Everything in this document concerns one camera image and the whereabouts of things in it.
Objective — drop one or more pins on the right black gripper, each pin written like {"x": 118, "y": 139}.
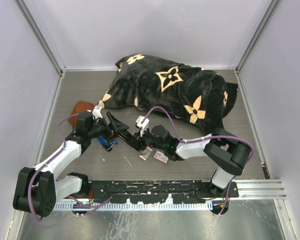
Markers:
{"x": 139, "y": 144}

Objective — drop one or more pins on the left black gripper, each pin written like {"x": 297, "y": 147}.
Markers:
{"x": 115, "y": 125}

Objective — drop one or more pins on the white staples tray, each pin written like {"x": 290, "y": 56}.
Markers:
{"x": 144, "y": 155}

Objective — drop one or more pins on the red white staples box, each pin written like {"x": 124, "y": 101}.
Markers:
{"x": 161, "y": 157}

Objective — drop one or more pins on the blue stapler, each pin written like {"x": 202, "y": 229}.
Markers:
{"x": 106, "y": 143}

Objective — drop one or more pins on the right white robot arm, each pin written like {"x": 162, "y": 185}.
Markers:
{"x": 229, "y": 152}

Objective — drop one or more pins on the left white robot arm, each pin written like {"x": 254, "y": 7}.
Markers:
{"x": 38, "y": 188}

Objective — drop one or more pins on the brown folded cloth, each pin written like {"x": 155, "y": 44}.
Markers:
{"x": 80, "y": 106}

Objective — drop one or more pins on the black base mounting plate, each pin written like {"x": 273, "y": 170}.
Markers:
{"x": 151, "y": 191}

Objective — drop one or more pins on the black floral plush blanket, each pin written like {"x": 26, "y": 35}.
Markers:
{"x": 193, "y": 94}

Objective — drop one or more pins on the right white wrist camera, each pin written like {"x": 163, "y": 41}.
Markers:
{"x": 142, "y": 123}

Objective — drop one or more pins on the slotted cable duct rail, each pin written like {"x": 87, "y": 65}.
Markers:
{"x": 166, "y": 206}

